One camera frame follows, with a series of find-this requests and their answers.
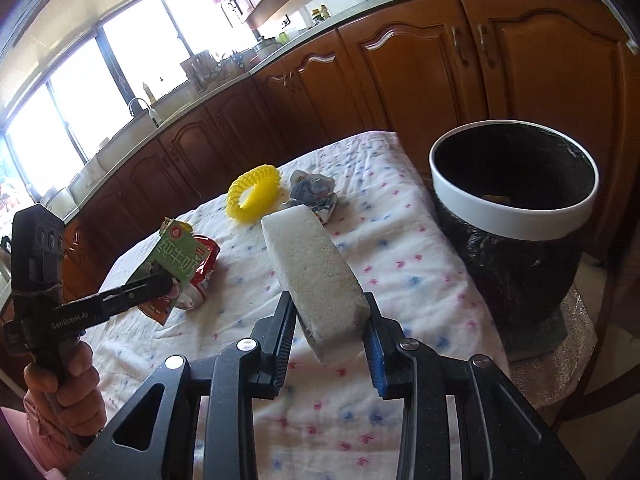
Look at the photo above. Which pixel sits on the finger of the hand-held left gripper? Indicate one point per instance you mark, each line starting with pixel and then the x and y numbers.
pixel 140 296

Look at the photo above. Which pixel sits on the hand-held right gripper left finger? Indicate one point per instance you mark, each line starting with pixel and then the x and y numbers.
pixel 285 340

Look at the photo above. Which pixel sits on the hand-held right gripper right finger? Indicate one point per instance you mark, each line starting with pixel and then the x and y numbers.
pixel 376 365

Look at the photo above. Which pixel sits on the green milk carton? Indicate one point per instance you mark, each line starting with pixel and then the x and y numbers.
pixel 175 255

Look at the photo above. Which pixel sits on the white foam fruit net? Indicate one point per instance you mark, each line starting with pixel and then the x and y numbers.
pixel 315 270

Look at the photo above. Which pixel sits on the black bin with white rim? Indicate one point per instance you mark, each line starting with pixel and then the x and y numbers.
pixel 525 280

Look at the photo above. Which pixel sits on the person's left forearm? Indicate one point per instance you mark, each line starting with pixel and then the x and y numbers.
pixel 40 440

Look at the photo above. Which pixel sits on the person's left hand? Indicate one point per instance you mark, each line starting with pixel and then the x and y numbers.
pixel 80 390

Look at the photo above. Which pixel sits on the red crumpled snack wrapper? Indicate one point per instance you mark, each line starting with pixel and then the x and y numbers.
pixel 207 260

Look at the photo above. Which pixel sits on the white floral printed tablecloth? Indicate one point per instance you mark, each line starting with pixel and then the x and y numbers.
pixel 400 260

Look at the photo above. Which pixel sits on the crumpled grey printed paper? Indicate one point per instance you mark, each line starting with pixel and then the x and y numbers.
pixel 312 190

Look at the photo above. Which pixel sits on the yellow foam fruit net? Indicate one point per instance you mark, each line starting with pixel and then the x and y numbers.
pixel 260 177

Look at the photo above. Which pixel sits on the kitchen window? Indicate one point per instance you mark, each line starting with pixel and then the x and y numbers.
pixel 75 95

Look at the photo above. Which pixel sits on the curved metal faucet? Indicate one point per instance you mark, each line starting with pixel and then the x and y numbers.
pixel 155 117

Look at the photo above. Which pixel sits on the plastic wrapped stool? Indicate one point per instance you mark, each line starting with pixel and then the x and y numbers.
pixel 575 355

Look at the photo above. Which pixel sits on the slim windowsill bottle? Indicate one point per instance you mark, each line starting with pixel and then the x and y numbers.
pixel 146 92

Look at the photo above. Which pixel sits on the metal utensil rack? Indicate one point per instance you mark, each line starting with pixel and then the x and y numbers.
pixel 200 70

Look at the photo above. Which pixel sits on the white lidded pot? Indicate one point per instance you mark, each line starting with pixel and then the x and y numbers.
pixel 265 48

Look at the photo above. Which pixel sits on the wooden base cabinets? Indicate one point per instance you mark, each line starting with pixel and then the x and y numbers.
pixel 410 85

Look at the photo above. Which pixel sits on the condiment jar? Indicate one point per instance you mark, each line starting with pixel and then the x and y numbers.
pixel 325 11
pixel 316 14

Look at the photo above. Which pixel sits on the light stone kitchen countertop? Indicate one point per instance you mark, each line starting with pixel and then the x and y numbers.
pixel 360 10

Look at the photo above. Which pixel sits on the blue wall poster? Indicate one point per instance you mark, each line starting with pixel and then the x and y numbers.
pixel 7 185

